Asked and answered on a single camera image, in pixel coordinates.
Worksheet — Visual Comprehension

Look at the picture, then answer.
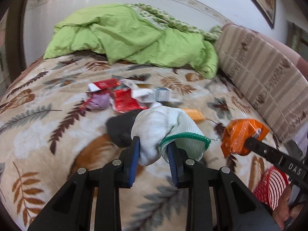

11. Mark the black plastic bag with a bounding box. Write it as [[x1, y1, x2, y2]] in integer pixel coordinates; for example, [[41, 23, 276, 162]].
[[106, 110, 142, 148]]

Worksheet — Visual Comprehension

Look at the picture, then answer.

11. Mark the white glove with green cuff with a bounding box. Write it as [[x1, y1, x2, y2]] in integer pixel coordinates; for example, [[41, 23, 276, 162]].
[[131, 106, 211, 166]]

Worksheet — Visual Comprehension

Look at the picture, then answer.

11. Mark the orange cardboard medicine box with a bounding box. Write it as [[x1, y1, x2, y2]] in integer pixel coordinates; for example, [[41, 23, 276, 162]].
[[182, 109, 206, 122]]

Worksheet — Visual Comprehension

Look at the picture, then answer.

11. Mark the orange snack bag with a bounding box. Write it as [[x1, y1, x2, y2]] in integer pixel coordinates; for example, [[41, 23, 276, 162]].
[[221, 119, 269, 158]]

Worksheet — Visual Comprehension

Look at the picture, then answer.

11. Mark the person's right hand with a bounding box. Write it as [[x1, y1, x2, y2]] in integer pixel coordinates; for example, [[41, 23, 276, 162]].
[[273, 185, 304, 230]]

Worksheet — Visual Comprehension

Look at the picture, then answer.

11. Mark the red plastic mesh basket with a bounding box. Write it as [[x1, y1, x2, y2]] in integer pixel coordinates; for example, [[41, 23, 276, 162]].
[[253, 166, 289, 210]]

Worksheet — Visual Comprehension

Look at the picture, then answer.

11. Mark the white barcode cardboard box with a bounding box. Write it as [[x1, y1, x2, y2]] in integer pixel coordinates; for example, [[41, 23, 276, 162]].
[[131, 88, 171, 103]]

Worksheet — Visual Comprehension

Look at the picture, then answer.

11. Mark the purple crumpled wrapper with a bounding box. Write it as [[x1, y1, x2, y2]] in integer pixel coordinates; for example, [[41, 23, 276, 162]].
[[82, 93, 111, 110]]

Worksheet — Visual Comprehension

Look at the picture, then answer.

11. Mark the red and white cigarette pack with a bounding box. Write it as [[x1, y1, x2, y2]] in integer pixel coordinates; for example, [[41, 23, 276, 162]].
[[88, 78, 120, 92]]

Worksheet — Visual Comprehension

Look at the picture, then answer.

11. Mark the striped floral brown cushion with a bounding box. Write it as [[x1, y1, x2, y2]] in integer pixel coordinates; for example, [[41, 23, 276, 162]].
[[215, 24, 307, 142]]

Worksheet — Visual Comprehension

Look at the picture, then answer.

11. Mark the green crumpled quilt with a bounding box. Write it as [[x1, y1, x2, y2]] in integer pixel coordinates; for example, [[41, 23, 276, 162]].
[[44, 3, 222, 79]]

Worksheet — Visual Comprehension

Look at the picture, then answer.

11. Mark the dark wooden door frame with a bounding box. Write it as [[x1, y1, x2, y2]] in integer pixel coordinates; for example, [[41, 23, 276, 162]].
[[5, 0, 27, 81]]

